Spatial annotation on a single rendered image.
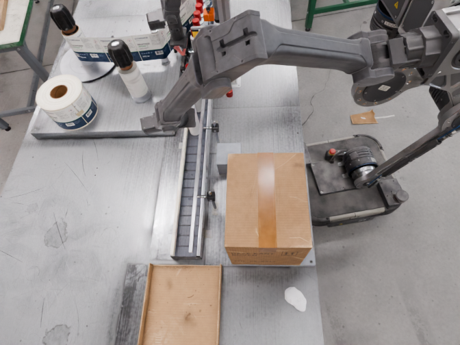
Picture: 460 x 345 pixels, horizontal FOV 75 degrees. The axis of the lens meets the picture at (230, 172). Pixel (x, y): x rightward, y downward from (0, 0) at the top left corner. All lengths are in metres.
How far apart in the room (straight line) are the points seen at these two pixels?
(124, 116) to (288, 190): 0.88
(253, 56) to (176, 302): 0.89
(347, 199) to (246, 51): 1.52
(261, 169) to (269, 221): 0.17
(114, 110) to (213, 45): 1.05
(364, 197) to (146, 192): 1.26
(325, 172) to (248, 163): 1.05
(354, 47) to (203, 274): 0.85
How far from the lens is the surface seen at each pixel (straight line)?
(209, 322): 1.12
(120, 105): 1.53
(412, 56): 0.78
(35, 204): 1.51
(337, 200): 1.89
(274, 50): 0.51
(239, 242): 0.85
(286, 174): 0.92
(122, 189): 1.34
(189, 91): 0.63
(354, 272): 2.05
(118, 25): 1.97
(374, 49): 0.76
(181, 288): 1.15
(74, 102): 1.44
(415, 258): 2.20
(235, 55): 0.50
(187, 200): 1.17
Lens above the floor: 1.94
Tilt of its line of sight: 63 degrees down
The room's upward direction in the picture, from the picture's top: 10 degrees counter-clockwise
